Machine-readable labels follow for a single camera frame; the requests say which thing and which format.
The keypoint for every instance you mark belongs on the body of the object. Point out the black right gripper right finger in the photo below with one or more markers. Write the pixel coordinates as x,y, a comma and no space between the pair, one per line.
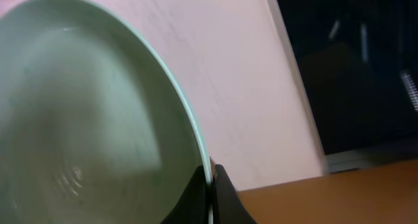
227,207

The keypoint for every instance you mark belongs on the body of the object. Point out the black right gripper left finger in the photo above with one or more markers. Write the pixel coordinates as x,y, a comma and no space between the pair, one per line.
189,201

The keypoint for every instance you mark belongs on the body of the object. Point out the light green stained plate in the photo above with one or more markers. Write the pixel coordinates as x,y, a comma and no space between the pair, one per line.
94,127

